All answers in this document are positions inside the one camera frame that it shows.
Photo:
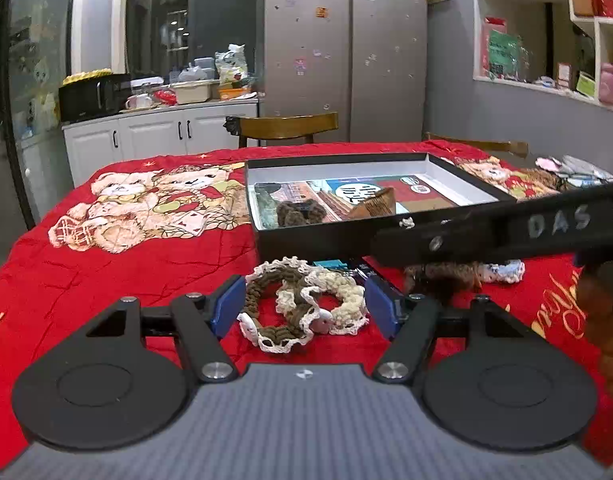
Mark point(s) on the red gift bag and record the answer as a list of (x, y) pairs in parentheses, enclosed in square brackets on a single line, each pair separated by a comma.
[(485, 45)]

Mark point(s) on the cream crochet scrunchie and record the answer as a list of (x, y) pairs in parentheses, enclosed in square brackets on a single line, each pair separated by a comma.
[(349, 302)]

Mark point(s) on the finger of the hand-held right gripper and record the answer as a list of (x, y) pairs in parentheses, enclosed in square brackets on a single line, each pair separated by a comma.
[(451, 242)]

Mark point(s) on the red bear printed blanket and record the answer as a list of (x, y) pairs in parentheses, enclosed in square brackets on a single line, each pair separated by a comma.
[(136, 270)]

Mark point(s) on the black microwave oven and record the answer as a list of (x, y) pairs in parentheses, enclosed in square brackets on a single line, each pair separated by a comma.
[(86, 97)]

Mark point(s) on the dark framed glass cabinet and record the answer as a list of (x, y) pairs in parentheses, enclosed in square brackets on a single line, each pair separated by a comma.
[(36, 60)]

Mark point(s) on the blue white crochet scrunchie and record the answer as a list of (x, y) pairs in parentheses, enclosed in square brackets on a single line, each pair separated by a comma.
[(508, 271)]

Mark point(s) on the beige plastic basin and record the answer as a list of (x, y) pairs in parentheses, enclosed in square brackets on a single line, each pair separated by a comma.
[(191, 92)]

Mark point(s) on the yellow cloth cover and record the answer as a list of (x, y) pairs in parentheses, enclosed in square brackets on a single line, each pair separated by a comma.
[(84, 77)]

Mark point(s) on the pink figurine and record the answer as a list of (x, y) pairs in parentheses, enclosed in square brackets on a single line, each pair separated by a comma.
[(611, 85)]

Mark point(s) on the shallow black cardboard box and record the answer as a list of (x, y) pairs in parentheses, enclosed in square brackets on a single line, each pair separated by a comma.
[(311, 242)]

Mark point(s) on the small framed card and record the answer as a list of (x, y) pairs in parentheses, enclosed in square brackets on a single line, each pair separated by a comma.
[(564, 74)]

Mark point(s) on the brown paper wrapper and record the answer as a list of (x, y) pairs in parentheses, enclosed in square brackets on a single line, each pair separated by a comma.
[(376, 203)]

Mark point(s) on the red plastic bag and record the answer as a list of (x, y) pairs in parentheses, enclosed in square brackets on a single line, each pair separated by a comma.
[(165, 96)]

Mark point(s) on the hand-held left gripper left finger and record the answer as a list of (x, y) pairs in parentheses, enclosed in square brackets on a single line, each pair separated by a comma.
[(229, 306)]

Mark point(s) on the green white snack bag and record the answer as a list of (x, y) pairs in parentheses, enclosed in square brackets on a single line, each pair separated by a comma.
[(232, 62)]

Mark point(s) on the white kitchen cabinet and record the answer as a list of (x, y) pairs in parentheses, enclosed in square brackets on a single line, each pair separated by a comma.
[(151, 135)]

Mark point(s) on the silver double-door fridge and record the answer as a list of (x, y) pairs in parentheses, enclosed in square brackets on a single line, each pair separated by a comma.
[(336, 60)]

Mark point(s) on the wooden chair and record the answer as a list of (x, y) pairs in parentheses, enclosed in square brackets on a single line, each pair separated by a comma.
[(486, 145), (286, 127)]

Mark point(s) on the grey plastic containers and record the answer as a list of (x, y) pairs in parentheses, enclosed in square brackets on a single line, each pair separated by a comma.
[(199, 70)]

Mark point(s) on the white mug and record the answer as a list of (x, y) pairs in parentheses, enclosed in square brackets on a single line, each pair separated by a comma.
[(136, 102)]

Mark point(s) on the brown white-edged crochet scrunchie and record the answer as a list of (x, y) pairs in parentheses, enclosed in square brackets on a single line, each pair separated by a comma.
[(274, 336)]

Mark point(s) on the person's right hand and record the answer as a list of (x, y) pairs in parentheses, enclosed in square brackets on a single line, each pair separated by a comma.
[(608, 330)]

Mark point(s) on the blue binder clip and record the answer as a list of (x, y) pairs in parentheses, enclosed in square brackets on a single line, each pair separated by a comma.
[(331, 264)]

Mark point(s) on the green paper bag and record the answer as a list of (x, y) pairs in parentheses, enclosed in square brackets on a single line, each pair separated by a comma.
[(503, 52)]

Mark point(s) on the figure fridge sticker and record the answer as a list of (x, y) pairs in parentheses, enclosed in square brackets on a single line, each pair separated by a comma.
[(300, 65)]

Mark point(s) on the pile of small packets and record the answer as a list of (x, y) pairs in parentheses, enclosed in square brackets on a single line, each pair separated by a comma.
[(576, 172)]

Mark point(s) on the green card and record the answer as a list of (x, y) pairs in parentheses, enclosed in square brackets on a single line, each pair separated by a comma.
[(586, 85)]

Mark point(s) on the dark glass window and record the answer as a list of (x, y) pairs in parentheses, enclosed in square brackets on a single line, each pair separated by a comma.
[(211, 20)]

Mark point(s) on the orange fridge magnet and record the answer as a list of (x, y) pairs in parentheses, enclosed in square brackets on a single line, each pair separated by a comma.
[(322, 12)]

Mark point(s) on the orange food container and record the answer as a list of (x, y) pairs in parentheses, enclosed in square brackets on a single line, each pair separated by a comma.
[(234, 93)]

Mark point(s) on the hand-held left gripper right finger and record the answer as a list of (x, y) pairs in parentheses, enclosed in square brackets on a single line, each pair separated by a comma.
[(381, 306)]

